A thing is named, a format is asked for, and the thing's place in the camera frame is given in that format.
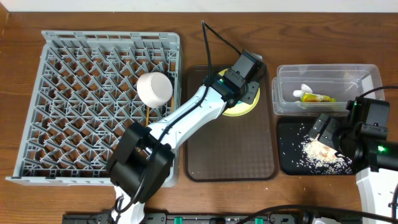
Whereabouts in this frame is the wooden chopstick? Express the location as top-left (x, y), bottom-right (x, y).
top-left (145, 106), bottom-right (150, 126)
top-left (170, 95), bottom-right (174, 113)

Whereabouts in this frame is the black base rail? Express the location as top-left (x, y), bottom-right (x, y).
top-left (62, 212), bottom-right (361, 224)

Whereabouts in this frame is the black tray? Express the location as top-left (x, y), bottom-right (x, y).
top-left (276, 116), bottom-right (358, 176)

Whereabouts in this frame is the yellow plate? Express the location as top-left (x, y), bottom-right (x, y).
top-left (217, 68), bottom-right (261, 117)

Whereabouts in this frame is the white bowl with food residue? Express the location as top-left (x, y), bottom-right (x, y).
top-left (137, 72), bottom-right (173, 108)

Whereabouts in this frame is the clear plastic bin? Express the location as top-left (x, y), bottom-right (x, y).
top-left (272, 64), bottom-right (382, 116)

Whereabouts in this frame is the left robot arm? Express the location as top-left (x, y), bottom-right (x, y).
top-left (106, 68), bottom-right (259, 223)

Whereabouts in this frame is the brown serving tray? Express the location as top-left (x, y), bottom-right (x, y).
top-left (183, 76), bottom-right (277, 182)

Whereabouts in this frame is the green yellow snack wrapper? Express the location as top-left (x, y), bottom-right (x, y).
top-left (300, 93), bottom-right (336, 103)

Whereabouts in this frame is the white tissue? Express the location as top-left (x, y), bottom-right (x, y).
top-left (293, 84), bottom-right (313, 98)

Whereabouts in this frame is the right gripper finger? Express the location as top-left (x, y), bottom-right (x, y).
top-left (308, 113), bottom-right (330, 139)
top-left (317, 123), bottom-right (341, 149)

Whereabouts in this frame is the spilled rice food pile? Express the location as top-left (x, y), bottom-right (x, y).
top-left (281, 123), bottom-right (354, 175)

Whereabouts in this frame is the grey plastic dish rack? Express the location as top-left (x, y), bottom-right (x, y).
top-left (8, 30), bottom-right (183, 186)

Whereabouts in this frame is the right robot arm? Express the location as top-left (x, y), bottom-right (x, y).
top-left (308, 114), bottom-right (397, 220)

